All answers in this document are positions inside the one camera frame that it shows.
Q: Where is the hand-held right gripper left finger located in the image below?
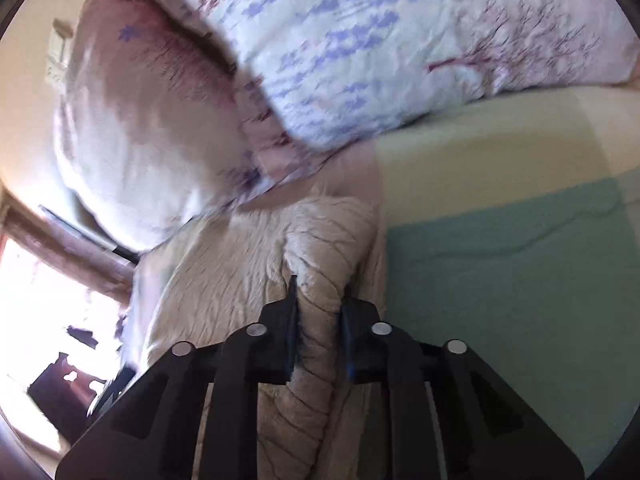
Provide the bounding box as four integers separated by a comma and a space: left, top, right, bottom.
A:
55, 275, 301, 480

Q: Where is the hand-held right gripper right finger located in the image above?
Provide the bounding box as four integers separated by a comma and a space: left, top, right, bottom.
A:
340, 287, 586, 480

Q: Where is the cream knitted sweater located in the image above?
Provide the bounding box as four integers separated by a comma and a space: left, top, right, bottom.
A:
116, 192, 387, 480

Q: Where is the pastel colour block bed sheet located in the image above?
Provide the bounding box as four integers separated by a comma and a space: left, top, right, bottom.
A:
320, 80, 640, 480

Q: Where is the dark furniture silhouette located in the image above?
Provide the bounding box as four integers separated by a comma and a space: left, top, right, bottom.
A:
26, 352, 108, 443

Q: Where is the pink floral pillow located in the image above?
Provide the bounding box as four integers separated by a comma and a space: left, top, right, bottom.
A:
52, 0, 261, 253

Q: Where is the white floral pillow purple print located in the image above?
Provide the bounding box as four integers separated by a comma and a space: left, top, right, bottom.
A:
111, 0, 638, 206

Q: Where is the wooden window frame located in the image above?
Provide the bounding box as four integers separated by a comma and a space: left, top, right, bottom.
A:
0, 185, 138, 306

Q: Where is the white wall switch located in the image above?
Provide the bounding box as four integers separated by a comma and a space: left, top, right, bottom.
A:
44, 19, 76, 92

